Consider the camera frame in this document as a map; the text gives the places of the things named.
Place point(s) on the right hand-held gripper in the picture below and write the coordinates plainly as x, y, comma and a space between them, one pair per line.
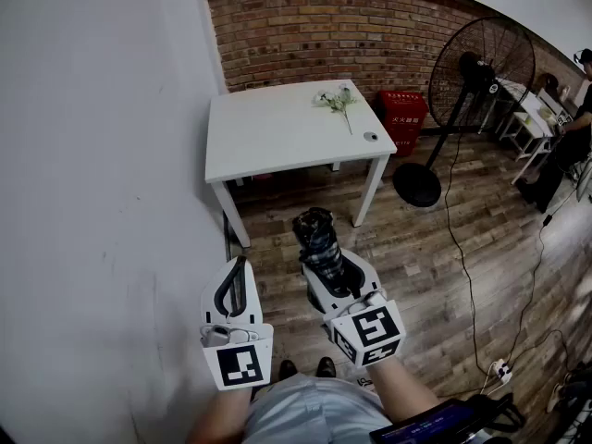
370, 329

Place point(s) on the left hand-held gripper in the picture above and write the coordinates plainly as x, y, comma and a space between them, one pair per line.
259, 336

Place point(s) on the dark plaid umbrella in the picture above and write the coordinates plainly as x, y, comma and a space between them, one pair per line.
319, 243

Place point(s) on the person's right forearm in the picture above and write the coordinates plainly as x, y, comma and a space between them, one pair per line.
402, 391

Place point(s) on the person's left forearm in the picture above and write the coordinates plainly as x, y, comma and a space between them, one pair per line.
217, 414

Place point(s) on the person's right black shoe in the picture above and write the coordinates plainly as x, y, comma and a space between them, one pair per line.
326, 367

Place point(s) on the person's black shoe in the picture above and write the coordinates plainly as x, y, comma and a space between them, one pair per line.
326, 367
287, 369

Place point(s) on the person's left black shoe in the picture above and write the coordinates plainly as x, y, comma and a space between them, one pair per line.
287, 369

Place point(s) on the person's light blue shirt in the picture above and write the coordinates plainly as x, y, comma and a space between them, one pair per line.
314, 414

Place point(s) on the small round white cap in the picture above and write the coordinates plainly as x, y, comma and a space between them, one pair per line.
370, 135

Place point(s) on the black tablet device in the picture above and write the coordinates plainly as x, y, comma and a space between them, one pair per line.
430, 421

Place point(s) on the white table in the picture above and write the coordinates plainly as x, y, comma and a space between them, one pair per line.
277, 132

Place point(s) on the red plastic box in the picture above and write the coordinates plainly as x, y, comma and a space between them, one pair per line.
402, 118

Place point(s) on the white power strip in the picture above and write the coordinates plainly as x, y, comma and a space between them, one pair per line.
500, 370

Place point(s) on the artificial white flower bouquet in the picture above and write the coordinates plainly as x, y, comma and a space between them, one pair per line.
336, 101

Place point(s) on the black pedestal fan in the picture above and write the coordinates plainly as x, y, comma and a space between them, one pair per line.
476, 70

